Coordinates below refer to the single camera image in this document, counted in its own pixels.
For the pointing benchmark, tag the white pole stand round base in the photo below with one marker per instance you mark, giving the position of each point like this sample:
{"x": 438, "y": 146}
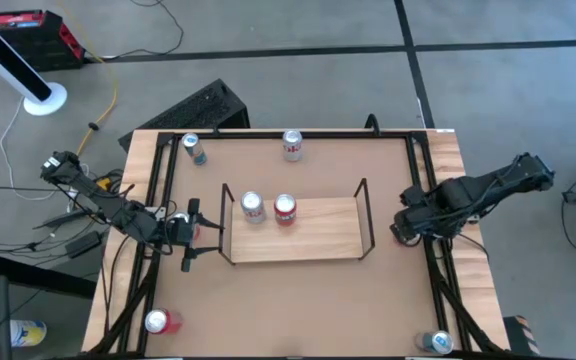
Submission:
{"x": 45, "y": 102}

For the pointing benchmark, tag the orange-red Fanta can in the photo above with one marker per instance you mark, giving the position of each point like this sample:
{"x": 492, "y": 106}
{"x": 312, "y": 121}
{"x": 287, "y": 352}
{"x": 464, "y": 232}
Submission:
{"x": 285, "y": 207}
{"x": 162, "y": 321}

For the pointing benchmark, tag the red black tool case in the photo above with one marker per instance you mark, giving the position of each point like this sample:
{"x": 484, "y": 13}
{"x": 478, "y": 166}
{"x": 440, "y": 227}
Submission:
{"x": 43, "y": 45}

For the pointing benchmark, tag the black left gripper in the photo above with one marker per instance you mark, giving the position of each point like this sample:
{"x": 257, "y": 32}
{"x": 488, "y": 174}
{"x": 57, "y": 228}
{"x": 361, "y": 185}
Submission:
{"x": 183, "y": 234}

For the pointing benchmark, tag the blue silver Red Bull can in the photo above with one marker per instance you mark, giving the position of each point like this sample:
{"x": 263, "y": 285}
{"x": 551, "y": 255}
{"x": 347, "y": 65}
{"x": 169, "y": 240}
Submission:
{"x": 440, "y": 342}
{"x": 195, "y": 152}

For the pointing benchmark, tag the black perforated computer case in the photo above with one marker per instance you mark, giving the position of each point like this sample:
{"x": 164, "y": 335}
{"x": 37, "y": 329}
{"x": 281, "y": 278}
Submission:
{"x": 198, "y": 110}

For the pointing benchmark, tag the black power adapter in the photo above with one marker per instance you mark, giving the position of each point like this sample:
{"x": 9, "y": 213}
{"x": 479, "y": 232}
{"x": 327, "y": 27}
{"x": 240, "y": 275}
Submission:
{"x": 83, "y": 244}

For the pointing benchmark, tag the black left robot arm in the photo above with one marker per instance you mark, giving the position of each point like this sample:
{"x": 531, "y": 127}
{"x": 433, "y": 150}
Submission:
{"x": 93, "y": 192}

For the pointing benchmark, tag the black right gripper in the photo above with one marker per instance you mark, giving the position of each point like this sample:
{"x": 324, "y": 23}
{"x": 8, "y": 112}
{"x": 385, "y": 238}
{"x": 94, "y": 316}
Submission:
{"x": 413, "y": 220}

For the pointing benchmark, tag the silver Diet Coke can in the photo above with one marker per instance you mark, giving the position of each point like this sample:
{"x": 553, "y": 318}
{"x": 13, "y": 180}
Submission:
{"x": 292, "y": 145}
{"x": 253, "y": 205}

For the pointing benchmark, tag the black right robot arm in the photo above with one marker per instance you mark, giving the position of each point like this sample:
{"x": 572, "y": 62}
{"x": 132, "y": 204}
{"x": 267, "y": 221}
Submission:
{"x": 493, "y": 185}

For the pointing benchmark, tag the black metal table frame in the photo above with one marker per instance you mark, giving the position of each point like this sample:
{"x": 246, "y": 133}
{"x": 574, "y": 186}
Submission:
{"x": 248, "y": 134}

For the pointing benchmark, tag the black box hazard stripes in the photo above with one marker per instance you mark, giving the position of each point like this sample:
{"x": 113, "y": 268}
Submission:
{"x": 515, "y": 335}

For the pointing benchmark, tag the yellow white canister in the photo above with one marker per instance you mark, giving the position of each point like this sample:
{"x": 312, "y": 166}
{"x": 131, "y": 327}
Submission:
{"x": 28, "y": 332}

